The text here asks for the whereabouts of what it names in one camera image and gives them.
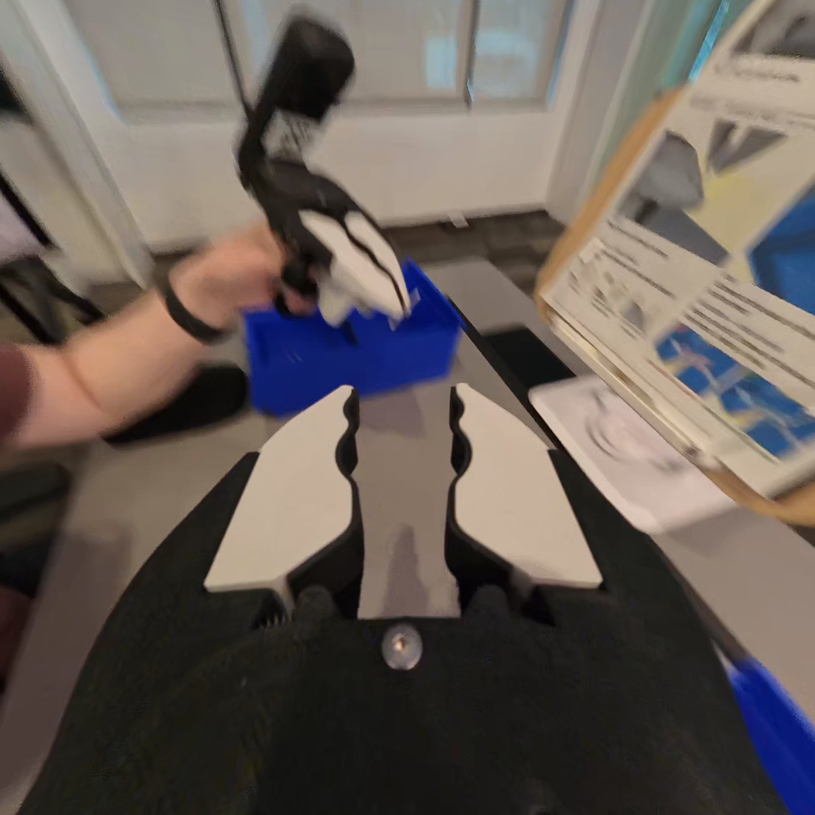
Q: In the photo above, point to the large shaded window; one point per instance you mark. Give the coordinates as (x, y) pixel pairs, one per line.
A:
(395, 57)

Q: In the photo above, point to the blue bin with divider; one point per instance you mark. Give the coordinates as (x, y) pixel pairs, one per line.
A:
(356, 363)

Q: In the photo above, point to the plain blue bin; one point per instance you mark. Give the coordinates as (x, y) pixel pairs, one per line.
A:
(777, 732)

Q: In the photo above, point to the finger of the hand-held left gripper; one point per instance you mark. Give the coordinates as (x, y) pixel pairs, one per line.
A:
(382, 254)
(347, 274)

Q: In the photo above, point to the person's left forearm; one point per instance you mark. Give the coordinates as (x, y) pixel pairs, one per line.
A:
(102, 375)

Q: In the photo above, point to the black sign stand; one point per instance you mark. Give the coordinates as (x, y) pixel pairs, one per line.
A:
(38, 299)

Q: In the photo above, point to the person's left hand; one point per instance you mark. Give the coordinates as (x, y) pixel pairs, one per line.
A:
(235, 274)

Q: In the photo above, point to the printed instruction sheet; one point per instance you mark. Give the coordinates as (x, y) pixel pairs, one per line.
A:
(700, 286)

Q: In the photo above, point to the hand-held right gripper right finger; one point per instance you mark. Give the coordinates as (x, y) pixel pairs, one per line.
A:
(516, 503)

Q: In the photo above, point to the black floor power box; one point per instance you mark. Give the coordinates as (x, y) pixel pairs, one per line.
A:
(457, 221)

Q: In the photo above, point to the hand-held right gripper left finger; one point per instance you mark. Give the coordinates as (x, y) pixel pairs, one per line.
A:
(293, 503)

